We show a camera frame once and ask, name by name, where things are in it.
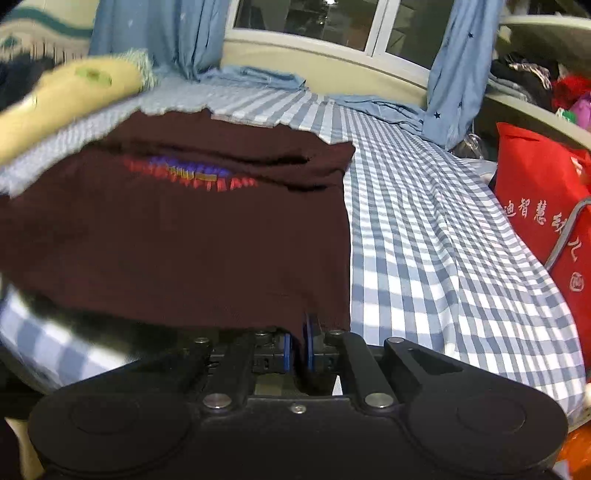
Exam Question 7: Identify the dark maroon printed shirt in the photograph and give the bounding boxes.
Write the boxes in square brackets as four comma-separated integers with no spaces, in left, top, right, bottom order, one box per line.
[1,110,355,336]

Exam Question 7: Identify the dark clothes pile on shelf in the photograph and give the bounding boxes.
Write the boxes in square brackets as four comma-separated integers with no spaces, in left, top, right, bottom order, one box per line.
[490,52,560,111]

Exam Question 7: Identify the red clothing on shelf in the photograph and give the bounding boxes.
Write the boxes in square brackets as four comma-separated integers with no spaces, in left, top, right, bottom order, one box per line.
[552,74,591,110]

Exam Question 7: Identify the blue white checked bedsheet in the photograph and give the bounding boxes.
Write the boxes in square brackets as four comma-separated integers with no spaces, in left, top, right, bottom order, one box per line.
[1,77,587,421]

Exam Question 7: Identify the red fabric tote bag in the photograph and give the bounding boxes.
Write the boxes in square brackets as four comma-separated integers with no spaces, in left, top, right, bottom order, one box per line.
[494,122,590,370]

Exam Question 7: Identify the right blue curtain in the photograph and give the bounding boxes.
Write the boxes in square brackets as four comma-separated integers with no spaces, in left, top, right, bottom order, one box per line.
[332,0,504,150]

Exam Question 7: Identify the blue curtain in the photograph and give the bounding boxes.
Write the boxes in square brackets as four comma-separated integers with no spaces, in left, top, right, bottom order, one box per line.
[89,1,305,91]
[332,0,504,150]

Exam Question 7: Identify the white framed window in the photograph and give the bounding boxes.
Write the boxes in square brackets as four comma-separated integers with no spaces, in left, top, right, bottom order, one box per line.
[232,0,454,70]

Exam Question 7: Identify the left blue curtain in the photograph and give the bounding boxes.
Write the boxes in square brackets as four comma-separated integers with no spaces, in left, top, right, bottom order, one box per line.
[89,1,305,91]

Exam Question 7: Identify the yellow plush pillow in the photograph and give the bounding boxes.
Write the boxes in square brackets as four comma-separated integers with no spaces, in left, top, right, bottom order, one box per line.
[1,49,156,165]

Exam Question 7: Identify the pink handbag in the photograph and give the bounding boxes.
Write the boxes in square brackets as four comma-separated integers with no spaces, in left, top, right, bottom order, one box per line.
[570,91,591,131]

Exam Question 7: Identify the cream patterned blanket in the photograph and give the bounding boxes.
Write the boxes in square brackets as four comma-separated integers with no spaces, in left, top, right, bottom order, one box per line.
[1,0,99,63]

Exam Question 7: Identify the white curved shelf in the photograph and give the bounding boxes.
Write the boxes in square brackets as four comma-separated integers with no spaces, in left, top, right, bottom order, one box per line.
[476,14,590,149]

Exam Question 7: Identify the grey metal chair frame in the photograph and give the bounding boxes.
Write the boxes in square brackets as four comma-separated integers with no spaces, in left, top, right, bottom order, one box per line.
[544,197,591,272]

